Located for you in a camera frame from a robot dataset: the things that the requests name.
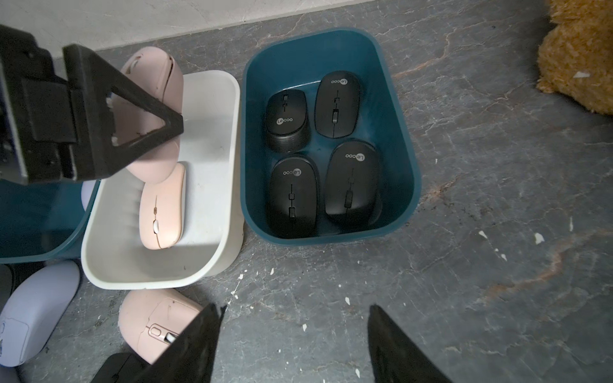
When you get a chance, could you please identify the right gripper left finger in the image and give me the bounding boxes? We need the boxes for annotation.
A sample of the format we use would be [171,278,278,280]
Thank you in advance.
[134,303,227,382]

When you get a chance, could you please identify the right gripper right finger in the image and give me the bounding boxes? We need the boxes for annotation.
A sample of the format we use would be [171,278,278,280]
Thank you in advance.
[367,305,452,383]

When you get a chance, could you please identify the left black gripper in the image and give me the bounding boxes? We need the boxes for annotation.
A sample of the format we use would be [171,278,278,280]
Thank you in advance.
[1,26,184,184]

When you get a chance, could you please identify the pink mouse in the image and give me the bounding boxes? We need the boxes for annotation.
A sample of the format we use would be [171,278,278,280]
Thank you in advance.
[118,289,203,364]
[110,46,184,184]
[139,163,186,251]

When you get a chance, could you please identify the black mouse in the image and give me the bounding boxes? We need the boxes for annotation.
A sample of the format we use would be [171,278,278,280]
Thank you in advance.
[314,71,360,139]
[324,140,379,227]
[264,89,311,153]
[0,262,45,310]
[91,352,149,383]
[267,156,319,239]

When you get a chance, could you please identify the white storage box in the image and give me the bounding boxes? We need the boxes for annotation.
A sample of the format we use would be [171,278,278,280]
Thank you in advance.
[81,70,244,290]

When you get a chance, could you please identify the left teal storage box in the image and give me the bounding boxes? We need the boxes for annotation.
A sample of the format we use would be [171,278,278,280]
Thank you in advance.
[1,180,100,264]

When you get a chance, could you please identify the teal storage box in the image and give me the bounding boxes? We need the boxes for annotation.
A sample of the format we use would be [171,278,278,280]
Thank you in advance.
[1,180,100,264]
[240,28,421,246]

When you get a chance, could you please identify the right teal storage box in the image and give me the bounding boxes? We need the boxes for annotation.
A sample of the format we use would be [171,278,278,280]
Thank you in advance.
[240,28,421,246]

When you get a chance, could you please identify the purple mouse top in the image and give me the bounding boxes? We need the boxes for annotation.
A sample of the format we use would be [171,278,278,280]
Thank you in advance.
[1,260,81,367]

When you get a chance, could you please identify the brown teddy bear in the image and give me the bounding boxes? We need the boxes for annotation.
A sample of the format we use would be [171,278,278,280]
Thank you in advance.
[536,0,612,116]

